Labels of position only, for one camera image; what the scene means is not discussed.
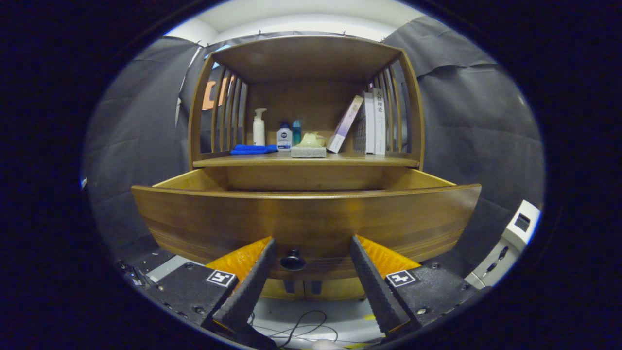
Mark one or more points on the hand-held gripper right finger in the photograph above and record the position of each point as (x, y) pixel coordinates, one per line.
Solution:
(374, 287)

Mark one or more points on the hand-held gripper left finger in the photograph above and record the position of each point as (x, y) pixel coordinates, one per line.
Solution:
(252, 287)

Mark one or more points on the black drawer knob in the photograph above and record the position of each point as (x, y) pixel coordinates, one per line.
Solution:
(293, 261)

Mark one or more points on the wooden drawer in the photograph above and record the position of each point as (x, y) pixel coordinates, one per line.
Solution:
(311, 218)

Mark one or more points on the wooden cabinet door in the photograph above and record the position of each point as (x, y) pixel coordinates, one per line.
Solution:
(274, 290)
(340, 291)

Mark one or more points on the wooden countertop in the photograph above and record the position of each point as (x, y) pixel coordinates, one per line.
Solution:
(379, 158)

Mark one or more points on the wooden cabinet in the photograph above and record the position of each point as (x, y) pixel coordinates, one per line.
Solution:
(306, 58)

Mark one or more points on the blue cloth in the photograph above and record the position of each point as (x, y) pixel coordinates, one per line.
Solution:
(252, 149)

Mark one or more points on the white appliance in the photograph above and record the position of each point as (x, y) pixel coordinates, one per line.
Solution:
(510, 238)

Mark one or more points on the white blue-capped lotion bottle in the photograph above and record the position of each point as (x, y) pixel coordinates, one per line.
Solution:
(284, 138)

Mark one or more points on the beige lidded tea cup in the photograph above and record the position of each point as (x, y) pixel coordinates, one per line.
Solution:
(322, 140)

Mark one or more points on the dark patterned cover book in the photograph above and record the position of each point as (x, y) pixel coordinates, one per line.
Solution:
(362, 131)

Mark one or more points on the white pump bottle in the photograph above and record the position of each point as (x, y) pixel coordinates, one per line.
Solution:
(259, 129)

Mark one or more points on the slim teal bottle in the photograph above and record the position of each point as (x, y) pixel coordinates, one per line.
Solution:
(296, 132)

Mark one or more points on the purple white book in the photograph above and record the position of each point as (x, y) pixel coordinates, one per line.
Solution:
(344, 126)

